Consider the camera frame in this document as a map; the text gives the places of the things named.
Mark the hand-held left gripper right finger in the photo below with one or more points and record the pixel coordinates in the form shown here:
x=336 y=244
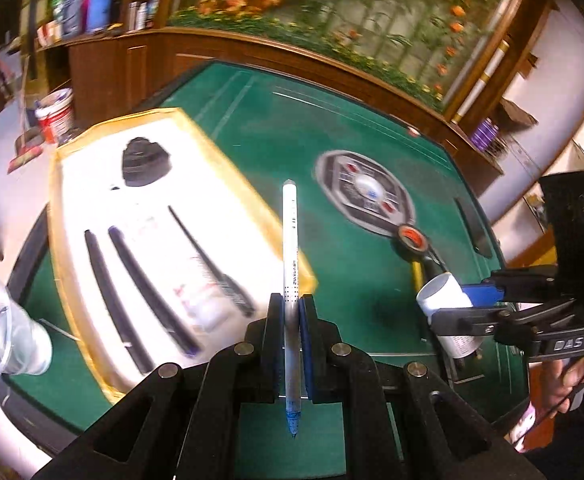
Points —
x=306 y=350

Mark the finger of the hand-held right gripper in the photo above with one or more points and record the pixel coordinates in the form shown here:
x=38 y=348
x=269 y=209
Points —
x=462 y=321
x=479 y=295

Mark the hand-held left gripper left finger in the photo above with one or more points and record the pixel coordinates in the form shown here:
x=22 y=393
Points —
x=274 y=340

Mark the plain white bottle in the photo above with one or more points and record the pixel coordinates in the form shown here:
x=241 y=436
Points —
x=442 y=292

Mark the white ballpoint pen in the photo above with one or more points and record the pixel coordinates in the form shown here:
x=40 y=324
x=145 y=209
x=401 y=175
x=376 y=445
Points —
x=290 y=240

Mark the yellow storage box white lining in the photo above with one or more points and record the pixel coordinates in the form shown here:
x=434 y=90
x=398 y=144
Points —
x=97 y=185

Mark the person's right hand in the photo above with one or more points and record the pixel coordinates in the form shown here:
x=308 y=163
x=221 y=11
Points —
x=562 y=380

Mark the black smartphone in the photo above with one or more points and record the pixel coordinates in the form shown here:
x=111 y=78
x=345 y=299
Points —
x=474 y=230

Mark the black tape roll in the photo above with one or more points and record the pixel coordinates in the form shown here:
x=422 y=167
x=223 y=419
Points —
x=397 y=247

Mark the black tail comb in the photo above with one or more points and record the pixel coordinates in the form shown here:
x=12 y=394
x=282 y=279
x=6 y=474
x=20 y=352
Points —
x=207 y=260

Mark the dark blue ballpoint pen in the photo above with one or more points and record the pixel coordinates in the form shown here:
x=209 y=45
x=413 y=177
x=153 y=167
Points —
x=152 y=290

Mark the purple bottle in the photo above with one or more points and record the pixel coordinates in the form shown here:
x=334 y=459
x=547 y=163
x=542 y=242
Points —
x=491 y=139
x=479 y=132

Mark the brown bag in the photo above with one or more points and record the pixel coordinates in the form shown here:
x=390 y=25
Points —
x=519 y=112

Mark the black ballpoint pen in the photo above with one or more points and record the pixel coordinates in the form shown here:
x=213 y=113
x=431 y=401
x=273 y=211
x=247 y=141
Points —
x=114 y=295

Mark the small red white object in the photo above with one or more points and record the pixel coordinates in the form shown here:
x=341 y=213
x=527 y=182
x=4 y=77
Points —
x=414 y=131

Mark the round table control panel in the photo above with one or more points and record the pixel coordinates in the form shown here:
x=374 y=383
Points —
x=342 y=175

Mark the white gold rolled scroll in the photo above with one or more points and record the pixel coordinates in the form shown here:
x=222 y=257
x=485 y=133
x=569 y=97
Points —
x=479 y=82

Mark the black round holder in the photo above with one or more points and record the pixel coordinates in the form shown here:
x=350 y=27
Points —
x=144 y=162

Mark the clear plastic cup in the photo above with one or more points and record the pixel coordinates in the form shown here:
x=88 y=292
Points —
x=22 y=345

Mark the white paint bucket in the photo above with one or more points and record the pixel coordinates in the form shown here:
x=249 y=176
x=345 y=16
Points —
x=57 y=120

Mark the red green broom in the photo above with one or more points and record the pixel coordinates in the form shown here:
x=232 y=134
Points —
x=24 y=157

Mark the artificial plant glass display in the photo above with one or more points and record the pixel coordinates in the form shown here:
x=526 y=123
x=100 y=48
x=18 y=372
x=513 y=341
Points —
x=347 y=10

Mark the steel cup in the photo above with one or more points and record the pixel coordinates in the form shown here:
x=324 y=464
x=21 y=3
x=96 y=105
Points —
x=133 y=17

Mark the green bottle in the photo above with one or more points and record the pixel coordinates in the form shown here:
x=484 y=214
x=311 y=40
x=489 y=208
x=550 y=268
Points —
x=155 y=5

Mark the red thermos jug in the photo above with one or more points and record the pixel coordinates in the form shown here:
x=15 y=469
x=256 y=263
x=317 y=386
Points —
x=87 y=10

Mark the grey blue thermos jug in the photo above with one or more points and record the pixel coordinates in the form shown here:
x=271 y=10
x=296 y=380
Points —
x=73 y=12

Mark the green bag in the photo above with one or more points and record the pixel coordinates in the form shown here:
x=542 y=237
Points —
x=58 y=10

